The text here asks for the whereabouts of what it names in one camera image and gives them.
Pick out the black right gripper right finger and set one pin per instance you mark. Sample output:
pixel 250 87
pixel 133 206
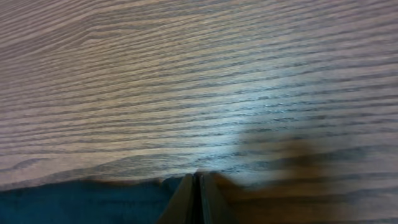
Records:
pixel 215 210

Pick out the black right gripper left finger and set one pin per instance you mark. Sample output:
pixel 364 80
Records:
pixel 180 207

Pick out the black t-shirt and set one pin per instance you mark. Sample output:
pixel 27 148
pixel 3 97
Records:
pixel 87 202

